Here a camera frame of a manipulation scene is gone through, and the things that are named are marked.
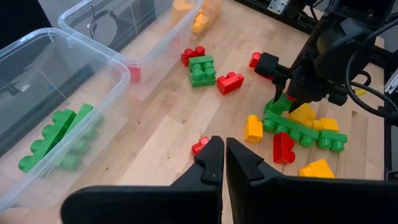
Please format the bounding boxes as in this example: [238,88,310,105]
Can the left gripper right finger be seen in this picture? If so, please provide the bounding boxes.
[226,137,398,224]

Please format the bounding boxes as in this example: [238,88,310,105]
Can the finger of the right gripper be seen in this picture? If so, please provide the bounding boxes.
[289,101,304,113]
[273,79,285,103]

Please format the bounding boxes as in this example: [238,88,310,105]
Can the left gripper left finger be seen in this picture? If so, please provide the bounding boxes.
[60,135,225,224]

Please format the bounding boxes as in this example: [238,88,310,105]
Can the yellow building block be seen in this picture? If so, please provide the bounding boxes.
[312,117,340,132]
[244,114,264,144]
[298,158,336,179]
[192,12,211,34]
[288,103,317,127]
[172,0,195,12]

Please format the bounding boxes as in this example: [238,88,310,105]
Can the small green building block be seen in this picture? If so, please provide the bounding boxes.
[263,93,293,116]

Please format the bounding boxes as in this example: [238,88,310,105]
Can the square green building block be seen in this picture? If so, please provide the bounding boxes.
[188,55,217,88]

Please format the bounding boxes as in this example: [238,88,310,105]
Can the clear plastic bin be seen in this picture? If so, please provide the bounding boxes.
[0,27,131,212]
[172,0,224,41]
[57,0,205,102]

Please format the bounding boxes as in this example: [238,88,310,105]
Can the black folding partition screen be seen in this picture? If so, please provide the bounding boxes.
[0,0,52,49]

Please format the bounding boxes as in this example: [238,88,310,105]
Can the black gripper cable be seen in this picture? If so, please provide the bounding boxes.
[344,18,398,121]

